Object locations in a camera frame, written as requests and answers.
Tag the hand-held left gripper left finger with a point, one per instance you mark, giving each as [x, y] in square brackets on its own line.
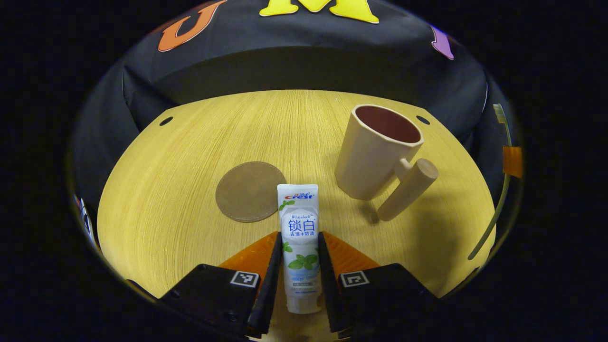
[271, 285]

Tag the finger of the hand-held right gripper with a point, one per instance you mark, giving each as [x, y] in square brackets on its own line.
[513, 161]

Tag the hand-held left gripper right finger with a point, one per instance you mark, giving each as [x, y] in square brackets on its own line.
[327, 285]

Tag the pale green toothbrush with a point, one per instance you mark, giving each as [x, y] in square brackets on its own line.
[495, 216]

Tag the white toothpaste tube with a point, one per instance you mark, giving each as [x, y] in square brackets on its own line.
[299, 223]

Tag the round brown coaster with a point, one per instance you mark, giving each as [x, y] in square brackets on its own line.
[247, 190]

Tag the beige cup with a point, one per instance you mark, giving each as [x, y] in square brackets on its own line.
[370, 156]

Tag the black desk grommet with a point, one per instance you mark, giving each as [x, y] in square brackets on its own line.
[422, 119]
[166, 120]

